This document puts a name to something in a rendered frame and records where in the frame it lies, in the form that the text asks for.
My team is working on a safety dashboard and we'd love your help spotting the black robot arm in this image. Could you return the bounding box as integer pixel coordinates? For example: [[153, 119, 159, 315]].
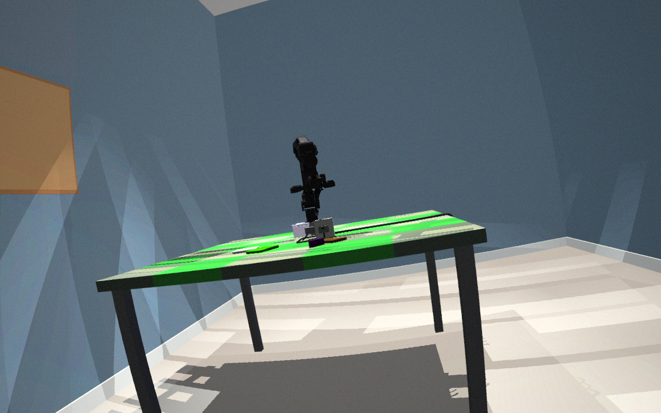
[[293, 135, 326, 223]]

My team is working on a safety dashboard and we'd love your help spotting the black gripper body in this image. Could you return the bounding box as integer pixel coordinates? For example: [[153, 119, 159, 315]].
[[290, 169, 335, 193]]

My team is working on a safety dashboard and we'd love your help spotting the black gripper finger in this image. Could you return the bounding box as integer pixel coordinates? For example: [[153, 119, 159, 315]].
[[303, 190, 316, 207], [314, 189, 323, 206]]

